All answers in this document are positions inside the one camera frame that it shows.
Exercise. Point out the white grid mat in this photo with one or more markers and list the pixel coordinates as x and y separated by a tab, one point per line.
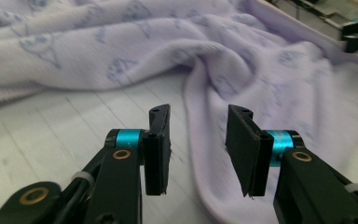
59	130

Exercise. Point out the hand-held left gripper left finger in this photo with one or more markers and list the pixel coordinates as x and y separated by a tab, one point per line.
157	149

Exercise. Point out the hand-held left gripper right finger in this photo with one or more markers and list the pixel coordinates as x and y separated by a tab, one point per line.
248	152

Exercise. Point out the lilac printed towel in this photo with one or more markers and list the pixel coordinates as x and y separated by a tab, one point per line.
136	46

